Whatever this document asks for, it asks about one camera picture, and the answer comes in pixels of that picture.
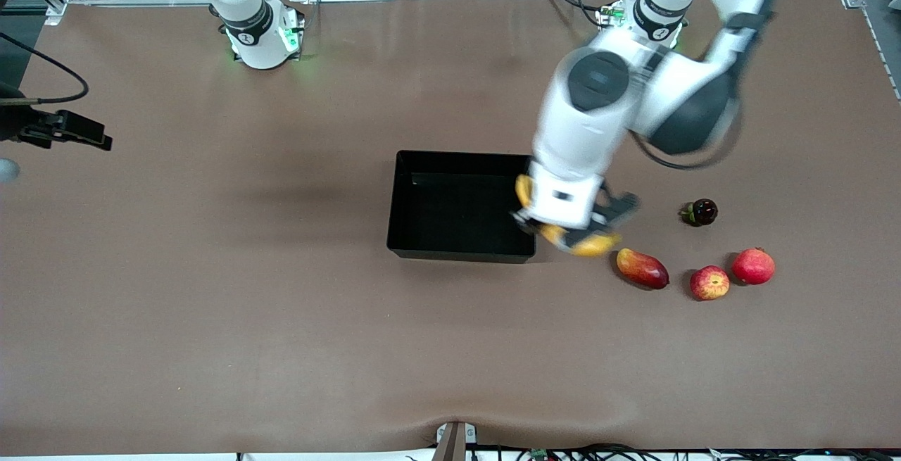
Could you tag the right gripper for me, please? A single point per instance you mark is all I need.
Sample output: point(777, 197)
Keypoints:
point(21, 124)

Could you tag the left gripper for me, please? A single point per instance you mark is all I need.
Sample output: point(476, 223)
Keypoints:
point(614, 212)

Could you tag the yellow banana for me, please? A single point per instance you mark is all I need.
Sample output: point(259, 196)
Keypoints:
point(591, 244)

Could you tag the black rectangular plastic box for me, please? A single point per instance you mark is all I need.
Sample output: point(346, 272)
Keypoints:
point(450, 222)

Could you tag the red yellow apple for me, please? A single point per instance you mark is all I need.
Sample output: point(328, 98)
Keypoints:
point(709, 283)

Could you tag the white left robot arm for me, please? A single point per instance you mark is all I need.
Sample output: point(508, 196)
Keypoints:
point(598, 116)

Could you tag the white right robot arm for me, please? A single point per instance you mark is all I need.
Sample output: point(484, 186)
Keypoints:
point(257, 39)

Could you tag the grey round right gripper cap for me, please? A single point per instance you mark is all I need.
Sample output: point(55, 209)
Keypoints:
point(7, 170)

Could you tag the red yellow mango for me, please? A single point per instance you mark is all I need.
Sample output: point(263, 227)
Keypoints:
point(642, 269)

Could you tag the dark purple mangosteen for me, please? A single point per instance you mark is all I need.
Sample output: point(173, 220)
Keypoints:
point(704, 212)

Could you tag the brown table mat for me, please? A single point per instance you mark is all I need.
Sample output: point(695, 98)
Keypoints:
point(211, 306)

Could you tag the small green circuit board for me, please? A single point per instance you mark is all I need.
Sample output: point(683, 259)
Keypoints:
point(539, 455)

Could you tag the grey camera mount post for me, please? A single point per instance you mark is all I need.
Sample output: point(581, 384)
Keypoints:
point(450, 447)

